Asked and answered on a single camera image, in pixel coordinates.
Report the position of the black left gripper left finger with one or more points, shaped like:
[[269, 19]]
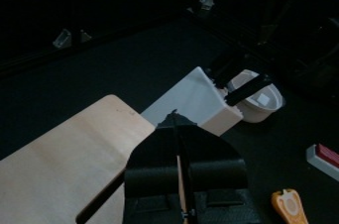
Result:
[[150, 175]]

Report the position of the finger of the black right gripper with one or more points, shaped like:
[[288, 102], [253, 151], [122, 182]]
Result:
[[248, 89], [228, 67]]

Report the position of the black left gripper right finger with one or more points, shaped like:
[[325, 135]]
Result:
[[217, 175]]

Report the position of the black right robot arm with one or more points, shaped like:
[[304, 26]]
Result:
[[305, 20]]

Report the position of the white round cup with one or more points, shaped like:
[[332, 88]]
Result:
[[261, 105]]

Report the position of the orange toy pepper slice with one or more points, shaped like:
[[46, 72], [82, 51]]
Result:
[[289, 206]]

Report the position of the light wooden panel with slot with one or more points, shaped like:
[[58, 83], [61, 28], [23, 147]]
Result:
[[62, 162]]

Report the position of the red and white block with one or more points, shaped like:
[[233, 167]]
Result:
[[325, 160]]

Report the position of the silver frame corner bracket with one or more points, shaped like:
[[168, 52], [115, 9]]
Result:
[[63, 39], [86, 36], [206, 1]]

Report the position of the black frame rail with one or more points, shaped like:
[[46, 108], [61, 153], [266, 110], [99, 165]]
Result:
[[89, 41]]

